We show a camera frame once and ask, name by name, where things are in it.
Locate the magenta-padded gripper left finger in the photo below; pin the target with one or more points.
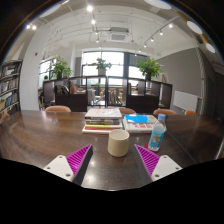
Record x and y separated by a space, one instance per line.
63 166

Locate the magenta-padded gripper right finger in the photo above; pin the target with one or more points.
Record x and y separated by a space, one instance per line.
165 166

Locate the clear water bottle blue cap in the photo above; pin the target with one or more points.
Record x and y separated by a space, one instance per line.
157 133

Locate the flat round red coaster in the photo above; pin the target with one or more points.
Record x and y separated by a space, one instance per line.
147 146

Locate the cream ceramic cup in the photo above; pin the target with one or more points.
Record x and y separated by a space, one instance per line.
118 144

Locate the yellow spine book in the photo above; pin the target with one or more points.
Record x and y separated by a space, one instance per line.
100 126

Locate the blue notepad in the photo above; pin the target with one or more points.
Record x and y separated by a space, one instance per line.
136 118

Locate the orange chairs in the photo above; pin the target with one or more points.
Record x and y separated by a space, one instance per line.
58 108

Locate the dark spine book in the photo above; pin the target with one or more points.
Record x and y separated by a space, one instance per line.
103 122

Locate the dark low shelf unit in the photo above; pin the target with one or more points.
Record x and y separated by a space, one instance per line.
71 101

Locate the white cover book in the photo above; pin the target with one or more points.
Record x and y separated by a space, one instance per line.
103 113

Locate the tall dark bookshelf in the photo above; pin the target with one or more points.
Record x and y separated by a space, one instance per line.
8 86

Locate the bushy green potted plant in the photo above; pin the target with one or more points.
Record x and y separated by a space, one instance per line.
61 68

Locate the large green potted plant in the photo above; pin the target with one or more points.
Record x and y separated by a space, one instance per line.
150 68

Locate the small potted plant white pot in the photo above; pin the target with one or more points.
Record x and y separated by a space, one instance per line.
101 65

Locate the ceiling air conditioner unit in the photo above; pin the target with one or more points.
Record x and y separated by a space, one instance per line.
118 36

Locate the ceiling lights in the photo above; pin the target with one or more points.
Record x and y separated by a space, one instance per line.
89 8

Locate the white wall panel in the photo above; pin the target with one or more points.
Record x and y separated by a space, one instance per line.
185 101

